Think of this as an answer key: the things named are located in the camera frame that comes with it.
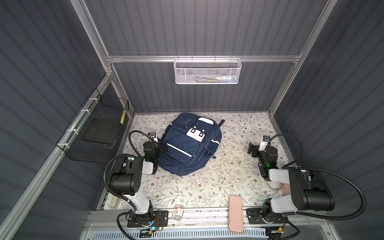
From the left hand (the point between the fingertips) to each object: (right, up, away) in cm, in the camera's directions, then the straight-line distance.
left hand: (156, 140), depth 96 cm
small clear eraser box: (+17, -34, -22) cm, 44 cm away
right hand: (+66, -2, -4) cm, 66 cm away
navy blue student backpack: (+23, 0, -5) cm, 24 cm away
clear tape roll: (+70, -24, -12) cm, 75 cm away
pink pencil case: (+46, -35, -21) cm, 62 cm away
